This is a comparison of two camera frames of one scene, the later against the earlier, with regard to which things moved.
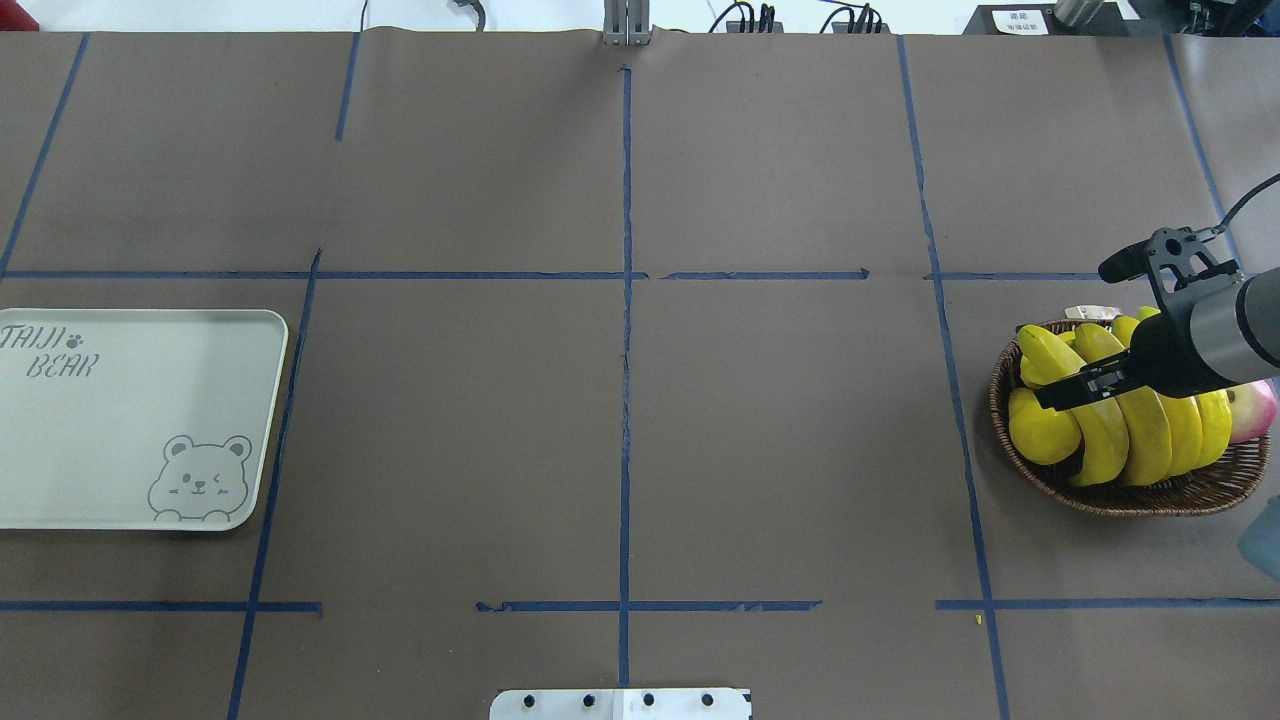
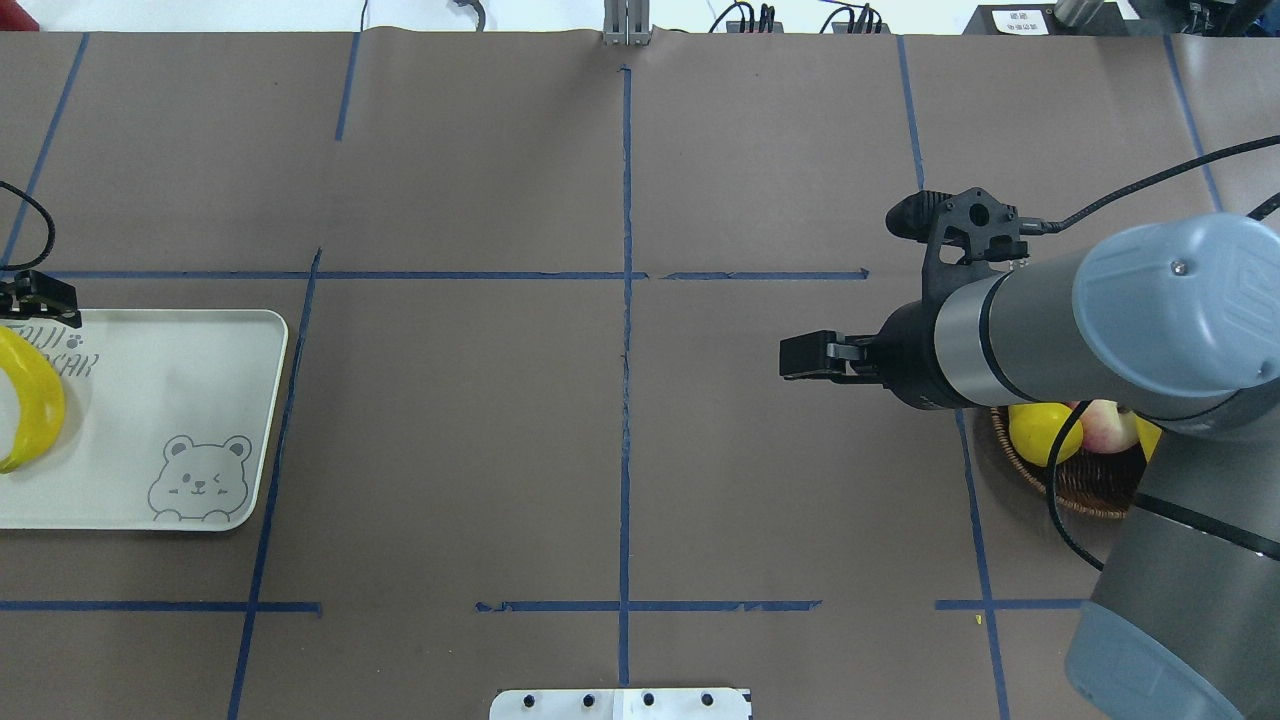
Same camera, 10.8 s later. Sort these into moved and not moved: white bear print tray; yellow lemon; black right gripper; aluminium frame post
Moved: black right gripper
Not moved: yellow lemon; white bear print tray; aluminium frame post
